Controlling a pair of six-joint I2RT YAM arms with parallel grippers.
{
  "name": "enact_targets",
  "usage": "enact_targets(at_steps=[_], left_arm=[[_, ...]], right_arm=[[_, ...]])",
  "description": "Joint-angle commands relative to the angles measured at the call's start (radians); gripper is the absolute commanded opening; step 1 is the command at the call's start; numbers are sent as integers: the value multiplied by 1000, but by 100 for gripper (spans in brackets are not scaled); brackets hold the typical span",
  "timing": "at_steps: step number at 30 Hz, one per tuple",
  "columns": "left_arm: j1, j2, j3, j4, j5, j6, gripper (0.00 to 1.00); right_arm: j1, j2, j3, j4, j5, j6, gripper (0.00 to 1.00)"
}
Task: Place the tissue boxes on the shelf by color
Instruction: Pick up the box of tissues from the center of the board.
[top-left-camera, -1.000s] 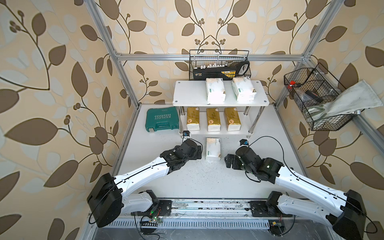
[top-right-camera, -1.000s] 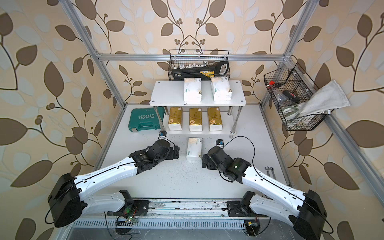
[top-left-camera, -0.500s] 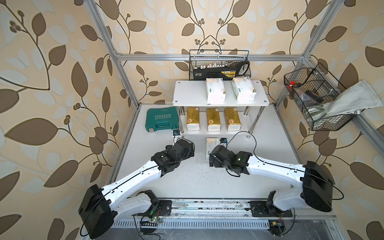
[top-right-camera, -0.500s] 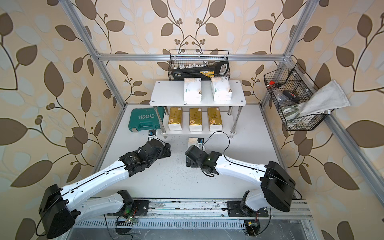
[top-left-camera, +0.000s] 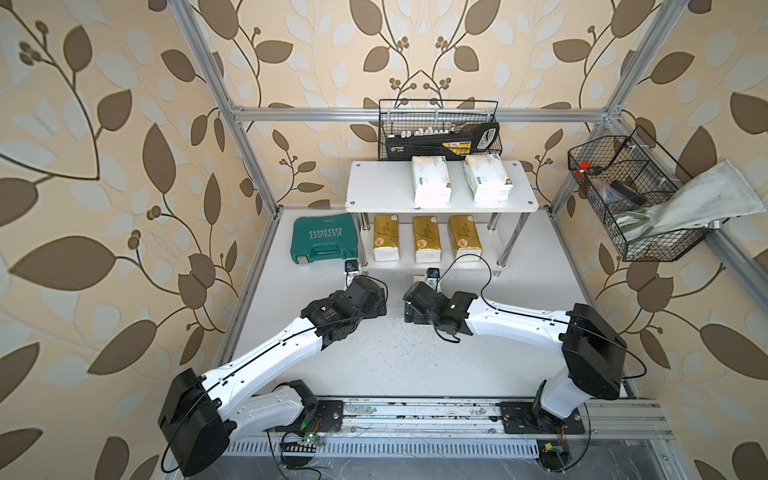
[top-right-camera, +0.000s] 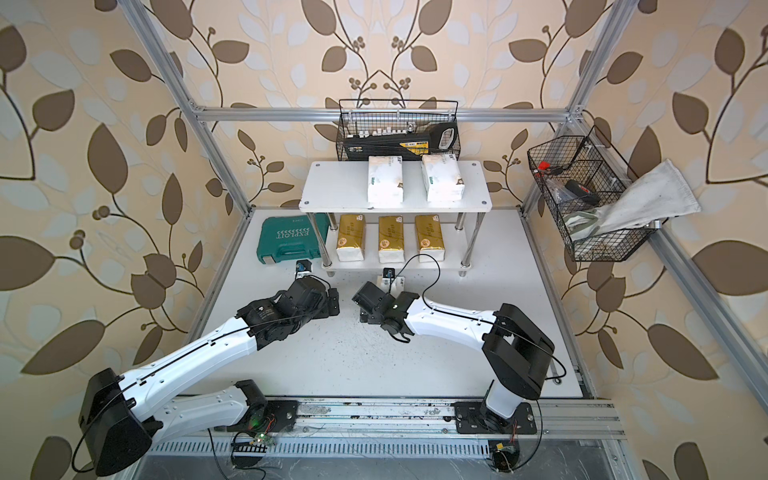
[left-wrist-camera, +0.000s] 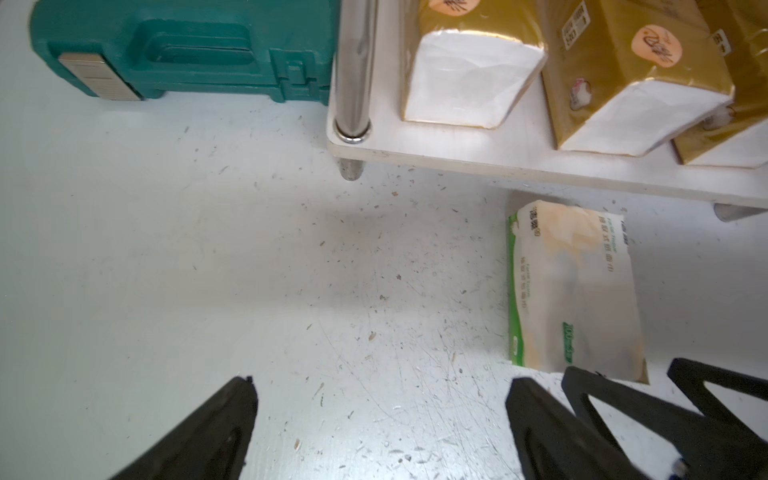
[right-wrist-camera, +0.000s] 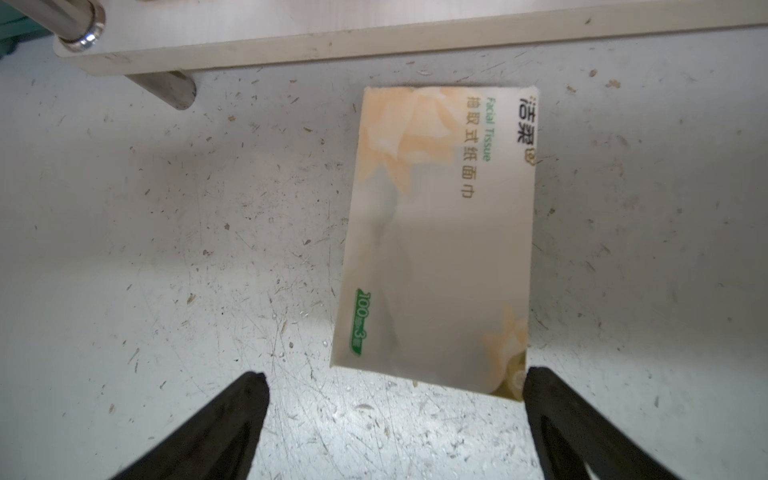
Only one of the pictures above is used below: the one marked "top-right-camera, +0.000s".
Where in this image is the gold tissue pack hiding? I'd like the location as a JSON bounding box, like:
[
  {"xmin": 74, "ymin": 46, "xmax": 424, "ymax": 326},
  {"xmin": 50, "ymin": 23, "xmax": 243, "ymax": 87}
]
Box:
[
  {"xmin": 414, "ymin": 215, "xmax": 446, "ymax": 262},
  {"xmin": 336, "ymin": 214, "xmax": 366, "ymax": 262},
  {"xmin": 378, "ymin": 216, "xmax": 405, "ymax": 264}
]

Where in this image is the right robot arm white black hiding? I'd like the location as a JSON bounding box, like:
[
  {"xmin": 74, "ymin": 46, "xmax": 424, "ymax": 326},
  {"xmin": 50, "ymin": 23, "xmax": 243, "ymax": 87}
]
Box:
[{"xmin": 352, "ymin": 282, "xmax": 556, "ymax": 421}]

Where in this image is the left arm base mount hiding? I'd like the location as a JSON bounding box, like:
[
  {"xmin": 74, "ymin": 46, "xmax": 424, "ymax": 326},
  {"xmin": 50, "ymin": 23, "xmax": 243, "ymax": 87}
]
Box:
[{"xmin": 227, "ymin": 400, "xmax": 299, "ymax": 435}]

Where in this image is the black wire basket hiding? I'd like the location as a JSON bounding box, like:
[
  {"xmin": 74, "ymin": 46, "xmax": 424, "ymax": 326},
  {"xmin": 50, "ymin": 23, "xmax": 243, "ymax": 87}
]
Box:
[
  {"xmin": 527, "ymin": 126, "xmax": 663, "ymax": 262},
  {"xmin": 336, "ymin": 97, "xmax": 461, "ymax": 161}
]

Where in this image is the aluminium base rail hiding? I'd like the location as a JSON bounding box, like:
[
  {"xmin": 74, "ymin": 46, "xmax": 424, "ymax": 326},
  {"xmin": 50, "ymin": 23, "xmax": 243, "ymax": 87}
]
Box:
[{"xmin": 150, "ymin": 398, "xmax": 626, "ymax": 460}]

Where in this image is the right black wire basket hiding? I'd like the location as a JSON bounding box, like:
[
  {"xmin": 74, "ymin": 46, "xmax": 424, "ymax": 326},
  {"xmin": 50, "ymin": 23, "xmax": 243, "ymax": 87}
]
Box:
[{"xmin": 527, "ymin": 126, "xmax": 663, "ymax": 262}]

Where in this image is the green plastic tool case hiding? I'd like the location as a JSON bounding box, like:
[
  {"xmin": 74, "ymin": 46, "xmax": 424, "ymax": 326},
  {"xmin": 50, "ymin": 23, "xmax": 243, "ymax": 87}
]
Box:
[{"xmin": 256, "ymin": 215, "xmax": 321, "ymax": 264}]

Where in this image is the aluminium cage frame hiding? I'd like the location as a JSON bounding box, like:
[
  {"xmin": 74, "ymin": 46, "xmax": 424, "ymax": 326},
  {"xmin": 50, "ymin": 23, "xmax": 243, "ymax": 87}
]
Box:
[{"xmin": 113, "ymin": 0, "xmax": 768, "ymax": 480}]

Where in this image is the white two-tier shelf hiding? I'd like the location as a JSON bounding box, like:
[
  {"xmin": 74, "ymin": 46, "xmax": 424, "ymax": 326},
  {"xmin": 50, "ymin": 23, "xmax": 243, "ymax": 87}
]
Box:
[{"xmin": 298, "ymin": 160, "xmax": 493, "ymax": 278}]

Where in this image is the white tissue pack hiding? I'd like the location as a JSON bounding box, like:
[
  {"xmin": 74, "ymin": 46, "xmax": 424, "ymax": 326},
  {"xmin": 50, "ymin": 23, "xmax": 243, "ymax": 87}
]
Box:
[
  {"xmin": 367, "ymin": 156, "xmax": 404, "ymax": 207},
  {"xmin": 377, "ymin": 275, "xmax": 405, "ymax": 296},
  {"xmin": 421, "ymin": 153, "xmax": 465, "ymax": 203}
]

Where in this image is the black yellow tool box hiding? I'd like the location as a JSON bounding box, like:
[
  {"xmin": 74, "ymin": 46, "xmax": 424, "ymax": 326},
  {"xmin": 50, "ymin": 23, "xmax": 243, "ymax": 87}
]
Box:
[{"xmin": 336, "ymin": 122, "xmax": 461, "ymax": 161}]

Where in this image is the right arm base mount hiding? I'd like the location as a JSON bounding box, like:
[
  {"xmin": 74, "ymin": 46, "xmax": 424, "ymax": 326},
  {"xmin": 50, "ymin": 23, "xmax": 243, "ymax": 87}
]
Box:
[{"xmin": 453, "ymin": 401, "xmax": 538, "ymax": 436}]

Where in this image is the back black wire basket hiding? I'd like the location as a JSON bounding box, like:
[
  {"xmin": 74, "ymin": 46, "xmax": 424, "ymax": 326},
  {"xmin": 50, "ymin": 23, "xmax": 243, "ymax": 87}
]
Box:
[{"xmin": 336, "ymin": 97, "xmax": 461, "ymax": 161}]

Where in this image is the white cloth rag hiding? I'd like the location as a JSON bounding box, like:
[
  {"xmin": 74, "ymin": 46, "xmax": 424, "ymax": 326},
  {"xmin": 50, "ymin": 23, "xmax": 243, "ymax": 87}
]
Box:
[{"xmin": 563, "ymin": 159, "xmax": 701, "ymax": 240}]

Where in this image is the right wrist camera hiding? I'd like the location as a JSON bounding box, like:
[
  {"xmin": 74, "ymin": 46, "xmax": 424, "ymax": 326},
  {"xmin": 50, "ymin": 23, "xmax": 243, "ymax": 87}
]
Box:
[{"xmin": 381, "ymin": 267, "xmax": 397, "ymax": 292}]

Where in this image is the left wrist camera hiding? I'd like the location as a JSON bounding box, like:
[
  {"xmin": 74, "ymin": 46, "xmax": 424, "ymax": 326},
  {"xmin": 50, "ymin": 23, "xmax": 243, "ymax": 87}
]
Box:
[{"xmin": 295, "ymin": 259, "xmax": 313, "ymax": 279}]

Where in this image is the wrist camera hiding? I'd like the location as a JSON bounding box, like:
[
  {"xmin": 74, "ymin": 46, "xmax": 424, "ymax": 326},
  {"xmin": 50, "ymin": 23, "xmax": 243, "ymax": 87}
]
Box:
[
  {"xmin": 295, "ymin": 259, "xmax": 313, "ymax": 279},
  {"xmin": 381, "ymin": 267, "xmax": 397, "ymax": 292}
]

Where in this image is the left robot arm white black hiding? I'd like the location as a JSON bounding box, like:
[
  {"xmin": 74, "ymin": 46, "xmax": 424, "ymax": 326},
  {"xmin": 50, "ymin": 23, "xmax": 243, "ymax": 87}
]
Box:
[{"xmin": 78, "ymin": 275, "xmax": 340, "ymax": 477}]

